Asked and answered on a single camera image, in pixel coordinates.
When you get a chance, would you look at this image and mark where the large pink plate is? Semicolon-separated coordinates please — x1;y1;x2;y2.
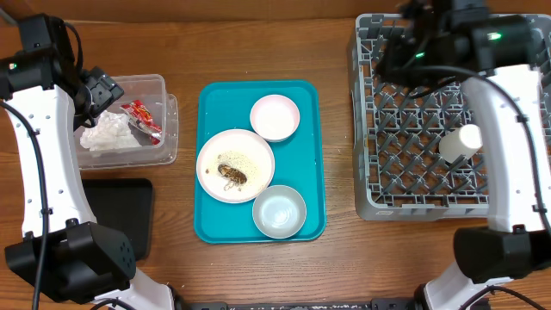
195;129;276;204

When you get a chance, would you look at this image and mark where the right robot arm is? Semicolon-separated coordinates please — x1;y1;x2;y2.
376;1;550;309

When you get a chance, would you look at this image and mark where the grey bowl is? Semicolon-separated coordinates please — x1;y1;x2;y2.
252;185;307;239

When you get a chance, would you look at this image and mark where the clear plastic bin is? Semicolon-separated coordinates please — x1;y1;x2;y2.
74;74;179;171

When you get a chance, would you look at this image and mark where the teal plastic tray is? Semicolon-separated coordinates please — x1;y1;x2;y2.
194;80;326;245

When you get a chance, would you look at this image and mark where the pink small saucer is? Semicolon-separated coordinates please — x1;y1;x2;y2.
250;95;300;142

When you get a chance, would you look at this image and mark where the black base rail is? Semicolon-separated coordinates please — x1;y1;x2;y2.
188;298;411;310

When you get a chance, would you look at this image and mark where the grey dishwasher rack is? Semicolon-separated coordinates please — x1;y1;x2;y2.
349;14;488;221

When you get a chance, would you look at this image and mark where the red snack wrapper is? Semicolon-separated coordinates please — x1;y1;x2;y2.
120;100;162;145

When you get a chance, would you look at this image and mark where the white tissue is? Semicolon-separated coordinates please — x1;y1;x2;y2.
79;111;140;152

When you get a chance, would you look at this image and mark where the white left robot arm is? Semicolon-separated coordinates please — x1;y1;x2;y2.
1;14;186;309

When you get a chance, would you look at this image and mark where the black tray bin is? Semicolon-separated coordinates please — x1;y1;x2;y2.
83;178;154;261

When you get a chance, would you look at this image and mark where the brown food scrap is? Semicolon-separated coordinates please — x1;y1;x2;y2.
218;164;248;191

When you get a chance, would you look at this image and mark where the white cup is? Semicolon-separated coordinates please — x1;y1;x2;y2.
438;124;483;163

